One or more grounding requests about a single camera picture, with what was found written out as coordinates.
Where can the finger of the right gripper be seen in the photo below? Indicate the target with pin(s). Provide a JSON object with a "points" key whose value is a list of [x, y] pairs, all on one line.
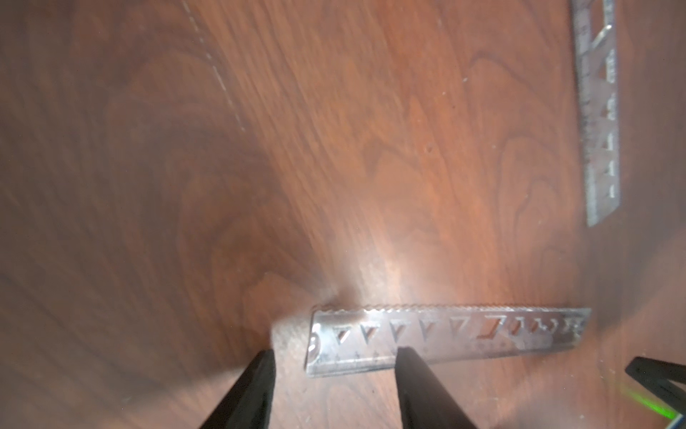
{"points": [[660, 378]]}

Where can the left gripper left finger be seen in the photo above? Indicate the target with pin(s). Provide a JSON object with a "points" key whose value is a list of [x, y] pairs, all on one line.
{"points": [[249, 402]]}

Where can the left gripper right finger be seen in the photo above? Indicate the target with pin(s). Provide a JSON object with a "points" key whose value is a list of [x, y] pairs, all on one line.
{"points": [[423, 400]]}

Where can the clear stencil ruler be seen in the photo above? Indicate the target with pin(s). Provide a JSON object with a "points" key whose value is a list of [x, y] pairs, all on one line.
{"points": [[367, 339]]}

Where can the clear triangular scale ruler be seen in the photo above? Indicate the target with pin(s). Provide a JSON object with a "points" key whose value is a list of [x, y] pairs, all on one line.
{"points": [[595, 40]]}

